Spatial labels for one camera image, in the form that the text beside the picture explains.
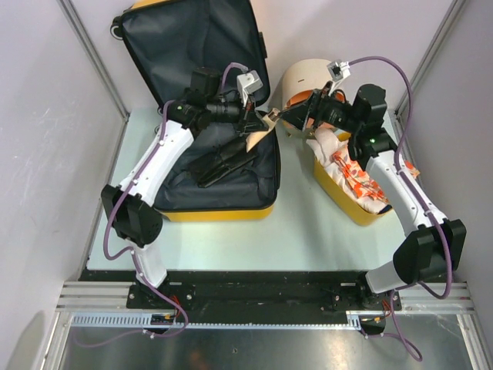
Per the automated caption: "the aluminium frame rail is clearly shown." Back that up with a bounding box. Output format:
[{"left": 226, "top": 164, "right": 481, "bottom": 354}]
[{"left": 55, "top": 281, "right": 477, "bottom": 332}]

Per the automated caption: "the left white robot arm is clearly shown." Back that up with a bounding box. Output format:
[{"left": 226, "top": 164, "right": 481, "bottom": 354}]
[{"left": 101, "top": 62, "right": 270, "bottom": 308}]

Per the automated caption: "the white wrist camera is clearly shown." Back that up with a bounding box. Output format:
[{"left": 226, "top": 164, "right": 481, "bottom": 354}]
[
  {"left": 327, "top": 59, "right": 350, "bottom": 82},
  {"left": 236, "top": 70, "right": 263, "bottom": 106}
]

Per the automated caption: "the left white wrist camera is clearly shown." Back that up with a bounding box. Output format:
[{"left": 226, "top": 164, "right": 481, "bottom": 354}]
[{"left": 236, "top": 70, "right": 263, "bottom": 106}]

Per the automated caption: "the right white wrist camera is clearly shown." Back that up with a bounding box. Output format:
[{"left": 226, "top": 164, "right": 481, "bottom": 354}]
[{"left": 327, "top": 59, "right": 350, "bottom": 82}]

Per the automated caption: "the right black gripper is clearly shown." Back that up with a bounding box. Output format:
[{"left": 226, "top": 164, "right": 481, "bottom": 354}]
[{"left": 278, "top": 81, "right": 362, "bottom": 134}]

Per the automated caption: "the beige tube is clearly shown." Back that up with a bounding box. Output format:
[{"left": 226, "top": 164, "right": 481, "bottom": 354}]
[{"left": 246, "top": 108, "right": 280, "bottom": 152}]

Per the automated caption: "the white round drawer cabinet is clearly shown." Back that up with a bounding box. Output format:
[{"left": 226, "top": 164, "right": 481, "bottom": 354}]
[{"left": 283, "top": 58, "right": 340, "bottom": 136}]

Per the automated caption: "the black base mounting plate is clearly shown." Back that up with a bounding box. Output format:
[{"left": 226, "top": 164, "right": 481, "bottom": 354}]
[{"left": 80, "top": 269, "right": 402, "bottom": 318}]

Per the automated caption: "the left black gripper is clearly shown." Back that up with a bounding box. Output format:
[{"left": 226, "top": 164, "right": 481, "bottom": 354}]
[{"left": 206, "top": 89, "right": 268, "bottom": 136}]

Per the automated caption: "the yellow Pikachu suitcase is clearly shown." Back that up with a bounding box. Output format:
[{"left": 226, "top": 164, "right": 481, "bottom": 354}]
[{"left": 102, "top": 1, "right": 280, "bottom": 221}]

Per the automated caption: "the black pouch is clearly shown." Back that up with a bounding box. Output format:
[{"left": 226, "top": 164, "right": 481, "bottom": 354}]
[{"left": 187, "top": 137, "right": 257, "bottom": 188}]

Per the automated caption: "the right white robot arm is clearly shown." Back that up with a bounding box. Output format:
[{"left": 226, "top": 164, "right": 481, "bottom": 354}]
[{"left": 280, "top": 82, "right": 467, "bottom": 309}]

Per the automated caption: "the yellow plastic basket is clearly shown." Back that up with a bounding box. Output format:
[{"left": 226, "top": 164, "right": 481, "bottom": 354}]
[{"left": 314, "top": 133, "right": 392, "bottom": 226}]

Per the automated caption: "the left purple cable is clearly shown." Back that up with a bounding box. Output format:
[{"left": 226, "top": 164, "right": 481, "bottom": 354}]
[{"left": 72, "top": 63, "right": 247, "bottom": 348}]

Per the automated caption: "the orange floral patterned cloth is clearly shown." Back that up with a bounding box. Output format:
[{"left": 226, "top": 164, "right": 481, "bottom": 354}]
[{"left": 330, "top": 148, "right": 419, "bottom": 211}]

